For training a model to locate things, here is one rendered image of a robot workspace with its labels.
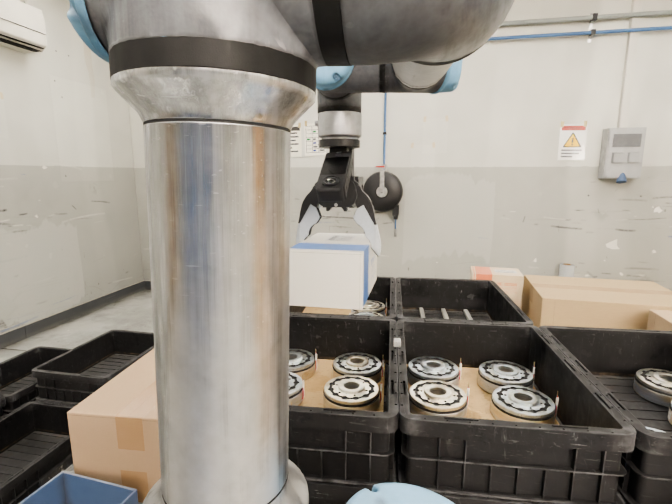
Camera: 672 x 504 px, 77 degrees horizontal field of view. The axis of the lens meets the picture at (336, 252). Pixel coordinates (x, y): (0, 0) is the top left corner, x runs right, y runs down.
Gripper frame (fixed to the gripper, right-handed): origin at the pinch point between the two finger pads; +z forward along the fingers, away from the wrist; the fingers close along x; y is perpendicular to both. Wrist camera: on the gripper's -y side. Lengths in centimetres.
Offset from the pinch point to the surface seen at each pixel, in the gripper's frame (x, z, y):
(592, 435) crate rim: -36.5, 18.5, -17.5
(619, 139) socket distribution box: -165, -44, 315
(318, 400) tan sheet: 3.6, 27.9, -0.1
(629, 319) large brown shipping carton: -72, 25, 55
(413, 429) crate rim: -14.4, 19.5, -19.1
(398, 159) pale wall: 10, -31, 328
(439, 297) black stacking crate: -20, 23, 60
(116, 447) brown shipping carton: 34.1, 30.7, -16.7
